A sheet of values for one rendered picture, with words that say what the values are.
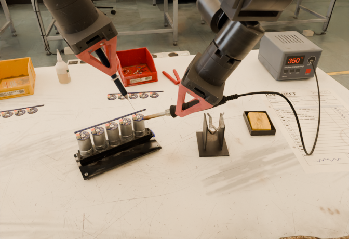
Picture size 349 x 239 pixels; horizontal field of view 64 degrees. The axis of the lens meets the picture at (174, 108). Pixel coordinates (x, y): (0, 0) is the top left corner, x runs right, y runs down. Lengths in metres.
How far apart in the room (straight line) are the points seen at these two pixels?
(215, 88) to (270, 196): 0.21
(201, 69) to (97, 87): 0.43
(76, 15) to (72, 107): 0.38
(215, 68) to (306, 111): 0.38
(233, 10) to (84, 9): 0.20
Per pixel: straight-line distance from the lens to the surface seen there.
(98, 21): 0.42
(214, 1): 0.46
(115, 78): 0.49
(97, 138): 0.55
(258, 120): 0.67
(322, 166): 0.62
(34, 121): 0.73
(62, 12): 0.41
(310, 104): 0.79
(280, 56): 0.83
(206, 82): 0.45
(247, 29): 0.41
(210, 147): 0.59
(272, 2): 0.40
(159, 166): 0.55
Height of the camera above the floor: 1.15
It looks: 35 degrees down
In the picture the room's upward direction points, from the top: straight up
